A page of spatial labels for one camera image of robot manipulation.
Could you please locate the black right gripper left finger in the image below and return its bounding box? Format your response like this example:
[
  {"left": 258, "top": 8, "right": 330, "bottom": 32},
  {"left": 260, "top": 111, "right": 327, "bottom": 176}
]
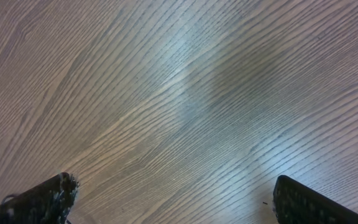
[{"left": 0, "top": 172, "right": 79, "bottom": 224}]

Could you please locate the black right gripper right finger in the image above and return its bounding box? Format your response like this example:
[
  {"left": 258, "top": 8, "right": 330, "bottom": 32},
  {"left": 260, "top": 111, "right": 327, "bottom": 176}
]
[{"left": 273, "top": 175, "right": 358, "bottom": 224}]

